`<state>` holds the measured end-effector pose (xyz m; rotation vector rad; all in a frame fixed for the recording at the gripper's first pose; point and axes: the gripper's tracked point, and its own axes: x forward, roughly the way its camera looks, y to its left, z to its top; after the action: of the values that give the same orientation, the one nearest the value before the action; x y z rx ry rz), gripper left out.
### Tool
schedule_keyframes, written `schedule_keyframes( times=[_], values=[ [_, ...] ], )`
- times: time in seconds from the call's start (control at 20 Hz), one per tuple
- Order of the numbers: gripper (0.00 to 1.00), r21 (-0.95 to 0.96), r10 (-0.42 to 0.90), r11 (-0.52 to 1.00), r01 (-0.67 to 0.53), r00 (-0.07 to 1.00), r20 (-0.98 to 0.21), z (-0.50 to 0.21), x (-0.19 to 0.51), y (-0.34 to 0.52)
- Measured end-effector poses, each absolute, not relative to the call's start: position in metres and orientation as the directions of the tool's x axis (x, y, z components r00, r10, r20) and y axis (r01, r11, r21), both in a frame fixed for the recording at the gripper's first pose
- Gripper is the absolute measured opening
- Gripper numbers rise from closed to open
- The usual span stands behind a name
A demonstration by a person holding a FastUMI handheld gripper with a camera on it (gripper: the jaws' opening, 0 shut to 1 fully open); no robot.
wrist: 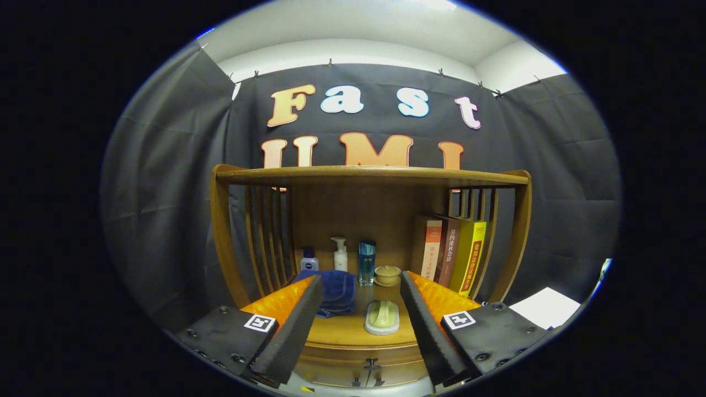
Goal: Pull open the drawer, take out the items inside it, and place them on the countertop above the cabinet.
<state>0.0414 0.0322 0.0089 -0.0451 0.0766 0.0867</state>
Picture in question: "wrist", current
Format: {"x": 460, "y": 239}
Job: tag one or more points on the yellow lidded ceramic cup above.
{"x": 387, "y": 273}

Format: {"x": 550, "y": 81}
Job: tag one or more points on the white wall device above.
{"x": 605, "y": 267}

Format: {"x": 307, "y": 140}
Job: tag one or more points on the brown book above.
{"x": 448, "y": 253}

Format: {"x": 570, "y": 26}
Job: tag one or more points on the small white bottle blue cap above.
{"x": 309, "y": 263}

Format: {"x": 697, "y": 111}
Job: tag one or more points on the blue folded towel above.
{"x": 339, "y": 292}

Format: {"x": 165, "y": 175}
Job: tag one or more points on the clear blue glass bottle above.
{"x": 367, "y": 264}

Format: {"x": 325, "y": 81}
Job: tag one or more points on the white pump bottle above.
{"x": 341, "y": 262}

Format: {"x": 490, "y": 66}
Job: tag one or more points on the wooden drawer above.
{"x": 336, "y": 357}

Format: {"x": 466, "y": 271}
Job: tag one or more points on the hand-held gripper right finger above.
{"x": 430, "y": 333}

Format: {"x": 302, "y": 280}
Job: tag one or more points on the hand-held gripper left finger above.
{"x": 292, "y": 336}

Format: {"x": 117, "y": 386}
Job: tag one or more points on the orange and white book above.
{"x": 432, "y": 248}

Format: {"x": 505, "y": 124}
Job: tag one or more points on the wooden cabinet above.
{"x": 358, "y": 215}

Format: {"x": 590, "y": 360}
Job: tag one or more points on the yellow book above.
{"x": 469, "y": 259}

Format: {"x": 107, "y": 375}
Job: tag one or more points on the pale green scrub brush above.
{"x": 381, "y": 317}

